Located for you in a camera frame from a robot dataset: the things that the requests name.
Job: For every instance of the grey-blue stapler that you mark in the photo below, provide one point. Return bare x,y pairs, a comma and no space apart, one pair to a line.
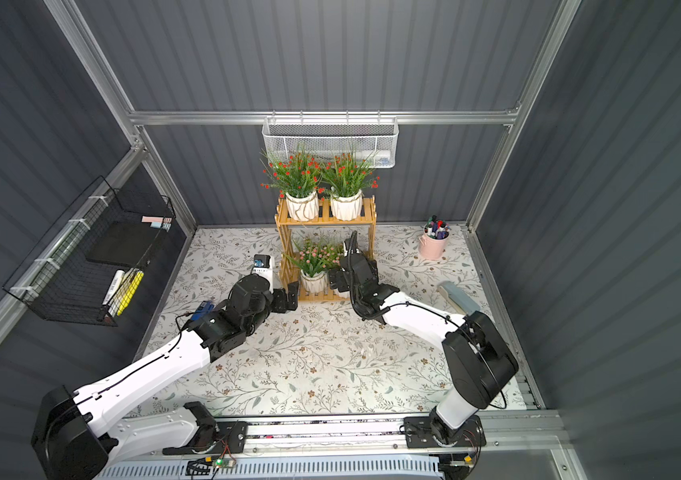
457,298

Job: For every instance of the markers in pink bucket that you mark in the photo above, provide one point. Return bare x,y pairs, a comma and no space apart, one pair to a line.
437,229

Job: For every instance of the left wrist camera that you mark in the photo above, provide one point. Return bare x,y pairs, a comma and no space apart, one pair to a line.
262,266

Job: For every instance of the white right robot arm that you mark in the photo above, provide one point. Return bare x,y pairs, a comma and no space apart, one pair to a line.
479,360

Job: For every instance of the pink blue sticky notes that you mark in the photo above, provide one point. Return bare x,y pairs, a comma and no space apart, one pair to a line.
157,222

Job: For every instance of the red flower plant white pot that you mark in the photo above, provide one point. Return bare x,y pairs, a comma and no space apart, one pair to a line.
346,177

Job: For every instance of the pink metal pen bucket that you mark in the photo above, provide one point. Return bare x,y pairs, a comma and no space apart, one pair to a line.
431,249

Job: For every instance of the black notebook in basket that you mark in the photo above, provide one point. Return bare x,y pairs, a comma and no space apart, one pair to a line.
125,244

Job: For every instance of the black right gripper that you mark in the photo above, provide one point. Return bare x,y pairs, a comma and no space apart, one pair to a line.
357,261

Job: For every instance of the yellow item in black basket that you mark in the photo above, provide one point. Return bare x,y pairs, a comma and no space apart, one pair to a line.
127,287

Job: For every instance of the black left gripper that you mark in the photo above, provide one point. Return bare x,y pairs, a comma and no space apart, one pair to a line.
283,299

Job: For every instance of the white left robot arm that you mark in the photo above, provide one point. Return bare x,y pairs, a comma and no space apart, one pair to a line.
78,433

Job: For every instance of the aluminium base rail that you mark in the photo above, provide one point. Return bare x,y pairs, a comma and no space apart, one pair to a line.
387,434

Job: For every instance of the white wire mesh basket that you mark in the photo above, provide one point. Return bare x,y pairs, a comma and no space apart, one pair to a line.
373,141

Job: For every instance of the black wire wall basket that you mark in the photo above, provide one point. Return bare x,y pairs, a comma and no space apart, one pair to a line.
94,267

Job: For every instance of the wooden two-tier plant rack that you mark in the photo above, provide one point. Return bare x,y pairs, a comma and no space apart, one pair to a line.
290,229

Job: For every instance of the white marker in black basket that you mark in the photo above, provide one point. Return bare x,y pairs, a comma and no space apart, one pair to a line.
114,285

